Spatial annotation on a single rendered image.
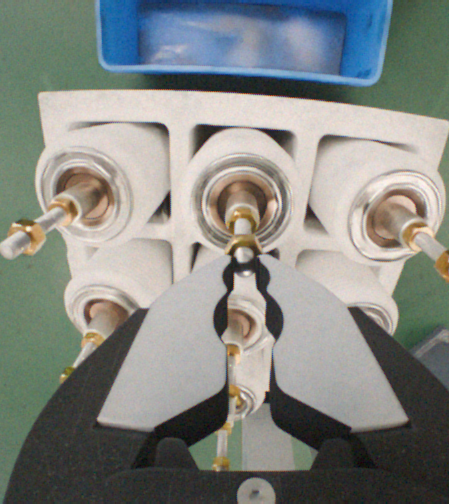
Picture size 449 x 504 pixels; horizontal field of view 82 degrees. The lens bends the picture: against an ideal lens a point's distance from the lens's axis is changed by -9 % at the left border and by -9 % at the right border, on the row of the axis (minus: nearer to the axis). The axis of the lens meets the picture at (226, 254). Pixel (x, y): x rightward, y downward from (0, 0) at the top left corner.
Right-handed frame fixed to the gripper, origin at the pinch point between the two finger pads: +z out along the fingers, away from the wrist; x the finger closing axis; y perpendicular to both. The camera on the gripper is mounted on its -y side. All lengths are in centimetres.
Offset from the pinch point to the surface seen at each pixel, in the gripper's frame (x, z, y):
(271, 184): 2.1, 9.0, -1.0
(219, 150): -1.5, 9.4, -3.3
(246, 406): 0.5, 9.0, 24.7
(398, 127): 14.5, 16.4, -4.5
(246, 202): 0.2, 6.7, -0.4
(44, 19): -27.6, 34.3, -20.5
